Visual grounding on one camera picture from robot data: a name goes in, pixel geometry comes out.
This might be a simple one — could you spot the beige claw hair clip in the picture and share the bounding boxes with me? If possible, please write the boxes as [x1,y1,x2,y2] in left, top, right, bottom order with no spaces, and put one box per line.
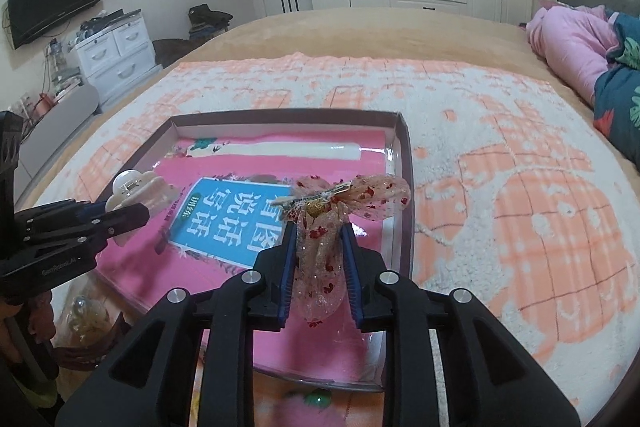
[105,170,180,247]

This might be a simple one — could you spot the pearl earrings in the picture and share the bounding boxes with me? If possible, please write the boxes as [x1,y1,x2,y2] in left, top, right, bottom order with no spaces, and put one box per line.
[65,295,112,347]

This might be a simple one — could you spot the sheer red-dotted bow hairclip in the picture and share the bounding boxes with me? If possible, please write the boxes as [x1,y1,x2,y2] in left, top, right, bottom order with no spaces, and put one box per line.
[271,174,411,327]

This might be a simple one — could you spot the left hand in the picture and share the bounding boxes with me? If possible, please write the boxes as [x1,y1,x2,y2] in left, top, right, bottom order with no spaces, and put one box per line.
[1,291,56,343]

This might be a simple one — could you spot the white drawer cabinet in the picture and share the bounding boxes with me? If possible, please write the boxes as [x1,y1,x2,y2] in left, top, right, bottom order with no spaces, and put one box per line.
[70,10,162,106]

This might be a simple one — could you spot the pink book in box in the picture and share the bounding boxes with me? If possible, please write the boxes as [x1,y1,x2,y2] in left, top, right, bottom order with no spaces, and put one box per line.
[96,127,400,390]

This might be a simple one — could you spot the peach white fleece blanket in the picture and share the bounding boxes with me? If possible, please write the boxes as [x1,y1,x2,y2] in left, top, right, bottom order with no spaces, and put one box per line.
[41,53,639,424]

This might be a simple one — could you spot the dark clothes pile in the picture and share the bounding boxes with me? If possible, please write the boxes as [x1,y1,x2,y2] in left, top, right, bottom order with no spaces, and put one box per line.
[188,4,233,40]

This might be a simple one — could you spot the shallow brown cardboard box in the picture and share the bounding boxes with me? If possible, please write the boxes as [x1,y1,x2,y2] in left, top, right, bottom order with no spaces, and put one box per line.
[94,108,413,392]

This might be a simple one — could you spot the teal floral quilt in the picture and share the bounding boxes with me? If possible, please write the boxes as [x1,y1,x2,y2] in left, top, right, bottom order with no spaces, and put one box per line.
[593,13,640,167]

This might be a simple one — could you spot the pink quilt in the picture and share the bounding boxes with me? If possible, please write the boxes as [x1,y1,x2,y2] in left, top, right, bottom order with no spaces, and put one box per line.
[525,4,620,107]

